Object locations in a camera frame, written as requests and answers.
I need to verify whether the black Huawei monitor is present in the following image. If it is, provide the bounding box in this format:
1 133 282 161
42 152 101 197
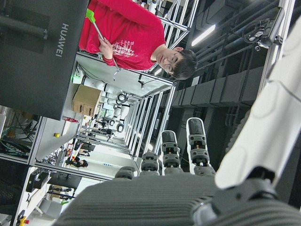
0 0 91 121

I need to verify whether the white grey right robot hand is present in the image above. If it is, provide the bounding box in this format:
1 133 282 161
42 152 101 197
50 22 301 226

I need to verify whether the white ceiling light strip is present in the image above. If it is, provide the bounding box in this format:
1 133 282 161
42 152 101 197
190 24 216 47

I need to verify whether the black electronics box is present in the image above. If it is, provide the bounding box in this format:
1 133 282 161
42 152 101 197
25 167 51 193

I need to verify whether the aluminium overhead frame beam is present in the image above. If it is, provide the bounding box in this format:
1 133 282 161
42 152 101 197
264 0 297 82

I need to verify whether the black overhead camera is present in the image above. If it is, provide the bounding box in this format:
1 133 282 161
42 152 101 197
242 18 278 51

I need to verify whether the small black monitor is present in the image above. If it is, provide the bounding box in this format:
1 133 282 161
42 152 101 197
48 172 82 190

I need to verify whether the brown cardboard box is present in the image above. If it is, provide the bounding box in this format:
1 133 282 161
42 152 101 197
71 84 103 118

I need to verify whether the yellow box red stop button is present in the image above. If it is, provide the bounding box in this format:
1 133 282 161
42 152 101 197
16 210 31 226

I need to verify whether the person in red sweater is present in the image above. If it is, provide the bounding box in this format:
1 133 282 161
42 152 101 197
79 0 198 81

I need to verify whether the metal grabber stick green tip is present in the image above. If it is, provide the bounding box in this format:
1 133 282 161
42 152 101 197
86 8 122 82

